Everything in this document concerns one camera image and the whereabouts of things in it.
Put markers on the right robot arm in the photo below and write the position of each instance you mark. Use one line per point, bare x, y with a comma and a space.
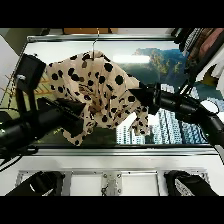
180, 103

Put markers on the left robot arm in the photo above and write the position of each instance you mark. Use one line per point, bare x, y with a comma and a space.
23, 130

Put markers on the silver frame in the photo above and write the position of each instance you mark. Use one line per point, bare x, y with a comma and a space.
140, 183

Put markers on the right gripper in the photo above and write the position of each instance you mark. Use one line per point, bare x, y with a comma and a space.
150, 95

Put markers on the heap of clothes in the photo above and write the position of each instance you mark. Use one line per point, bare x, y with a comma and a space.
196, 41

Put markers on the beige black-dotted shirt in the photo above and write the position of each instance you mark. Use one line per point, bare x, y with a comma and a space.
100, 83

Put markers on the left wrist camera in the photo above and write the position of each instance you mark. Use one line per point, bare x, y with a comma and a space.
30, 71

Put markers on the brown clothes hanger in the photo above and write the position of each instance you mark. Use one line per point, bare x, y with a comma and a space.
94, 46

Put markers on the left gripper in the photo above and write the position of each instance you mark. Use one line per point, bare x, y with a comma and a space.
66, 111

